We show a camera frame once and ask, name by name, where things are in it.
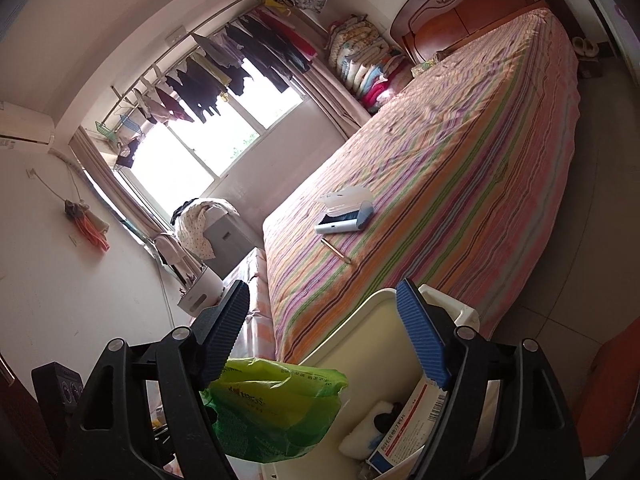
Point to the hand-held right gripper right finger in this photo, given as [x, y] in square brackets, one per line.
[420, 332]

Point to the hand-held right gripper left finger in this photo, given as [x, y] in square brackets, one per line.
[225, 335]

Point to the white plastic bin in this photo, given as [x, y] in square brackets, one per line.
[370, 355]

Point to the green plastic bag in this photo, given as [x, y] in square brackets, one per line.
[270, 410]

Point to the white pink medicine box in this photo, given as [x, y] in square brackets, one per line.
[400, 435]

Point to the white fluffy plush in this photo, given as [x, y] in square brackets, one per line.
[357, 437]

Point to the white desktop organizer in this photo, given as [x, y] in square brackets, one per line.
[200, 297]

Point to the dark wooden door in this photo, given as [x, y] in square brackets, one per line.
[20, 425]

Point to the white hanging garment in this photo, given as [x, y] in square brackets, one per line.
[167, 255]

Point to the gold pen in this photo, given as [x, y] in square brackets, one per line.
[337, 251]

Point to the spotted cloth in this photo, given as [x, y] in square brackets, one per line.
[200, 220]

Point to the blue white hand brush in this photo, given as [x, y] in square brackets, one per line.
[345, 222]

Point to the striped bed sheet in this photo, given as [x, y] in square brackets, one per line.
[450, 160]

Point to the window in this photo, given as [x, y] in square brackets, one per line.
[200, 160]

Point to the beige curtain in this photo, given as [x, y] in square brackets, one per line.
[325, 95]
[115, 180]

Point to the orange stool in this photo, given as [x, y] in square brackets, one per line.
[610, 385]

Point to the green tissue pack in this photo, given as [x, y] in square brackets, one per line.
[425, 67]

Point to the white air conditioner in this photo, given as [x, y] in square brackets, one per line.
[22, 122]

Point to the stack of folded quilts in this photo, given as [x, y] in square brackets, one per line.
[360, 60]

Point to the row of hanging clothes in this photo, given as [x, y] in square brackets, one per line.
[240, 55]

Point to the pair of white slippers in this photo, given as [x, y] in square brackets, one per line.
[584, 45]

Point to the wooden headboard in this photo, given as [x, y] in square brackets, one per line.
[465, 0]

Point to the orange cloths on wall hook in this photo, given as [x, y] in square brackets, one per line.
[90, 222]

